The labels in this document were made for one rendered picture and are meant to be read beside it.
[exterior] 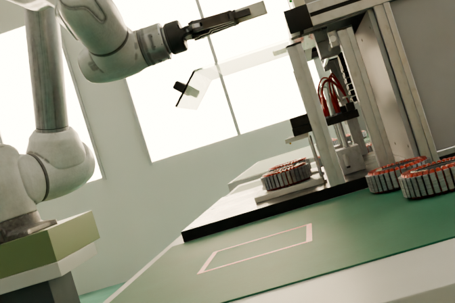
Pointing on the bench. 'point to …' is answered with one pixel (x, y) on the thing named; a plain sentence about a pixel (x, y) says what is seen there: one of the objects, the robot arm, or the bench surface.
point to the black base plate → (242, 210)
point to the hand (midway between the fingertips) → (250, 11)
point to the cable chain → (347, 77)
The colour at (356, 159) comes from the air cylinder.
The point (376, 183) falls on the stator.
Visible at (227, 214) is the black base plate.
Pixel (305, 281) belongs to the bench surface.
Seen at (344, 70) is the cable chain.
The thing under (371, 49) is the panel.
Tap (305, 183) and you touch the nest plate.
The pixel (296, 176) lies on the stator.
